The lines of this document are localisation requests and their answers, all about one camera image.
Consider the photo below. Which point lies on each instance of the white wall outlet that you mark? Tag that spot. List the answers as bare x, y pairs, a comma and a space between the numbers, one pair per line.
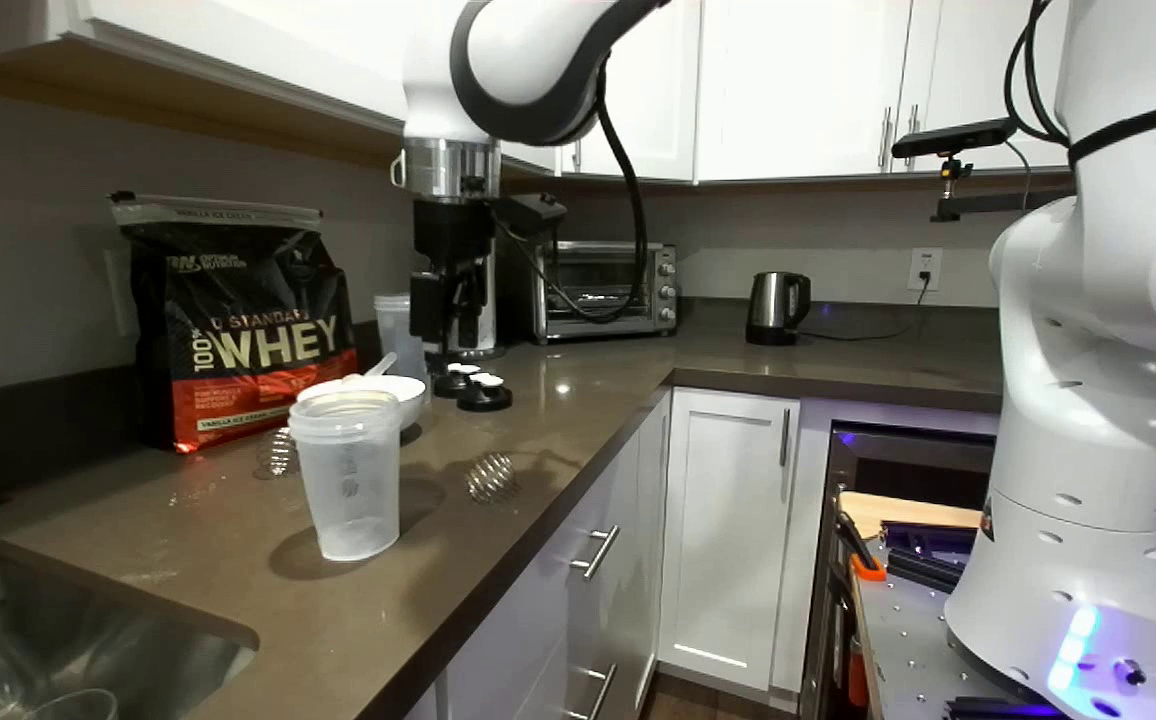
927, 264

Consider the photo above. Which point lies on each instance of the black stereo camera on mount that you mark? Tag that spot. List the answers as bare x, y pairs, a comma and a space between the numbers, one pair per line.
956, 136

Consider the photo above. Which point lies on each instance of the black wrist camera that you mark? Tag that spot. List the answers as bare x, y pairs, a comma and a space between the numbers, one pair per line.
529, 217

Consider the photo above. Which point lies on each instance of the stainless steel sink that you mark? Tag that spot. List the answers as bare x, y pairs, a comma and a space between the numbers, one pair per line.
98, 652

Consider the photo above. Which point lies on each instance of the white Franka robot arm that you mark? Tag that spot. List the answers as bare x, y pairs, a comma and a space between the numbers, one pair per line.
1099, 403

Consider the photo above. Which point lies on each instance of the white cabinet door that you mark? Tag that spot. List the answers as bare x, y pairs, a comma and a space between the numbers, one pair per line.
731, 532

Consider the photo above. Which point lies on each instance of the perforated robot mounting table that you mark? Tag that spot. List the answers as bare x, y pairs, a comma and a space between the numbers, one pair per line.
902, 652

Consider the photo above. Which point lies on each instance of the white plastic scoop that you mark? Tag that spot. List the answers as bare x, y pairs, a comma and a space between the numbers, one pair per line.
382, 365

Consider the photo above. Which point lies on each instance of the wooden board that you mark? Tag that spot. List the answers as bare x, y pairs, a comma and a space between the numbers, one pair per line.
923, 509

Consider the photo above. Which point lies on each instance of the clear shaker bottle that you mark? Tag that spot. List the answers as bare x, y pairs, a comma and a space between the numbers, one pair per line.
351, 492

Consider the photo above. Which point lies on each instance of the orange black clamp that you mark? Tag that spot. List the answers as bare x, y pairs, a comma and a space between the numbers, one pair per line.
870, 560

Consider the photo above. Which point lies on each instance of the white base cabinet with drawers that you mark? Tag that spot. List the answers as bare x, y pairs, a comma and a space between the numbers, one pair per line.
630, 532

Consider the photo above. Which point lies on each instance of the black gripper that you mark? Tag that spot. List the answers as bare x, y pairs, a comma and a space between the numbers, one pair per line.
448, 233

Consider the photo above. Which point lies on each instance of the black shaker lid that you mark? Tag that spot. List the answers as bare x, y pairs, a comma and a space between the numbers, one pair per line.
454, 376
484, 393

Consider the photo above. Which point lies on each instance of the silver toaster oven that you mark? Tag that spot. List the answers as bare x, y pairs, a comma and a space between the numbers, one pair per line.
619, 284

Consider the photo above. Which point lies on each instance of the white bowl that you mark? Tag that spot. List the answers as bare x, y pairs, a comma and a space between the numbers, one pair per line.
401, 393

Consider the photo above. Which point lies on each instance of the dark built-in appliance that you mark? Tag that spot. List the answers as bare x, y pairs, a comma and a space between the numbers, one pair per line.
909, 462

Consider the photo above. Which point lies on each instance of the black metal bars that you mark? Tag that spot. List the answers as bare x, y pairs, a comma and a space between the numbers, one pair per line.
930, 553

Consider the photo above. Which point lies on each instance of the white upper cabinet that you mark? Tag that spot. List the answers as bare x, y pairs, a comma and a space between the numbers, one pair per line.
790, 64
203, 54

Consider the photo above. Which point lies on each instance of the tall clear plastic bottle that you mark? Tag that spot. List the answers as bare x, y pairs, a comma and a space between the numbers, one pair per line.
392, 333

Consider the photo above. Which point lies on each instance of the stainless electric kettle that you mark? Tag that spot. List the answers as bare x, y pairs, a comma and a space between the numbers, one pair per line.
777, 306

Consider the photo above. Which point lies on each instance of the black red whey protein bag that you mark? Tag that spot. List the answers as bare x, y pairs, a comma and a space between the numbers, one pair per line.
242, 333

